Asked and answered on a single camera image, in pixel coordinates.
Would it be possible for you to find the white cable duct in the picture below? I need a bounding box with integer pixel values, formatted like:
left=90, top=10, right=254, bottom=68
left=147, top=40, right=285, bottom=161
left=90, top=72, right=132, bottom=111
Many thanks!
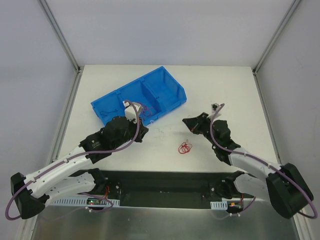
left=210, top=200, right=228, bottom=211
left=50, top=196, right=120, bottom=208

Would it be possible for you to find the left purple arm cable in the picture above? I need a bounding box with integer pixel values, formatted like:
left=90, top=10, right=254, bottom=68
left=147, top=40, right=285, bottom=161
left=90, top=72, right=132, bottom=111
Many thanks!
left=5, top=99, right=142, bottom=221

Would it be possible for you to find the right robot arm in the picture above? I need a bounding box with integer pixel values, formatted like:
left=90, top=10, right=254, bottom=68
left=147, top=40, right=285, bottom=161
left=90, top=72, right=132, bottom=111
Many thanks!
left=182, top=112, right=318, bottom=219

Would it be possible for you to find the right white cable duct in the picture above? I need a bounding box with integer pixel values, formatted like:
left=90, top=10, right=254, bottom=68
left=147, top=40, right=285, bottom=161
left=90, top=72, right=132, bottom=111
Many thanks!
left=210, top=200, right=228, bottom=211

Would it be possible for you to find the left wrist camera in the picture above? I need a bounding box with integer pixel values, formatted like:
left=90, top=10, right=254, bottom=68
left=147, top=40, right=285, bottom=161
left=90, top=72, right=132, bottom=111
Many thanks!
left=122, top=101, right=143, bottom=121

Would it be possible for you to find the left aluminium frame post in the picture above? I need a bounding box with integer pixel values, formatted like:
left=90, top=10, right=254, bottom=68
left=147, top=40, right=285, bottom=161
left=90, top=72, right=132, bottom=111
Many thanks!
left=37, top=0, right=82, bottom=73

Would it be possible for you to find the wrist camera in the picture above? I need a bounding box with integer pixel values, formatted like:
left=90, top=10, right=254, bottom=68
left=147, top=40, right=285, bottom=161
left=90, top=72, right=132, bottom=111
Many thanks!
left=210, top=103, right=225, bottom=120
left=122, top=101, right=143, bottom=121

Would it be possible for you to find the blue plastic divided bin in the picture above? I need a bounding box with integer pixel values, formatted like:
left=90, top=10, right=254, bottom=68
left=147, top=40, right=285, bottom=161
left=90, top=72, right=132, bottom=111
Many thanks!
left=91, top=66, right=187, bottom=126

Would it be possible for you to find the red thin cable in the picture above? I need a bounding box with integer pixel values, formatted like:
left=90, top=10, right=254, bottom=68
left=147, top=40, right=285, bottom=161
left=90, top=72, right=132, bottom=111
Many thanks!
left=177, top=139, right=193, bottom=155
left=139, top=103, right=157, bottom=125

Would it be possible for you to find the left white cable duct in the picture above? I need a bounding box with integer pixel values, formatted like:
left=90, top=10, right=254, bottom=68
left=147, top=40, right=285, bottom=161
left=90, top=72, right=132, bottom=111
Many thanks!
left=50, top=196, right=120, bottom=208

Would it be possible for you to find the right aluminium frame post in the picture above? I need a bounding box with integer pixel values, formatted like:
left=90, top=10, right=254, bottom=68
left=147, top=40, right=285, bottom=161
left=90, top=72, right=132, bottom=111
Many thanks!
left=252, top=0, right=303, bottom=76

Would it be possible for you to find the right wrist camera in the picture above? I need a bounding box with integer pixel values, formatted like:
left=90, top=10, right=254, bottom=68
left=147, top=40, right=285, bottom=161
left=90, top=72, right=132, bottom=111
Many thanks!
left=210, top=103, right=225, bottom=120

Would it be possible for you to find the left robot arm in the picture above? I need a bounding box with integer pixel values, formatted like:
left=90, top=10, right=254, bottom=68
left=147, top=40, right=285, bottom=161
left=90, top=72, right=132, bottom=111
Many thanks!
left=5, top=116, right=149, bottom=221

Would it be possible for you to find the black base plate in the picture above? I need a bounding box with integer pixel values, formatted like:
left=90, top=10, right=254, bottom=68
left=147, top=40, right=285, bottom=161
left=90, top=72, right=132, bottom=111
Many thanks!
left=76, top=170, right=253, bottom=210

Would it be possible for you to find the silver metal sheet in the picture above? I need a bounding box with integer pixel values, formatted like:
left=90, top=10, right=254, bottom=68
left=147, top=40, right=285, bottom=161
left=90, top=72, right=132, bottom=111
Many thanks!
left=32, top=200, right=299, bottom=240

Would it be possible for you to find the aluminium frame post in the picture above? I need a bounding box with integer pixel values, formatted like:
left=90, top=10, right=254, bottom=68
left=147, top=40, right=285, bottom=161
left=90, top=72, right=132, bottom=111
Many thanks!
left=37, top=0, right=82, bottom=73
left=252, top=0, right=303, bottom=76

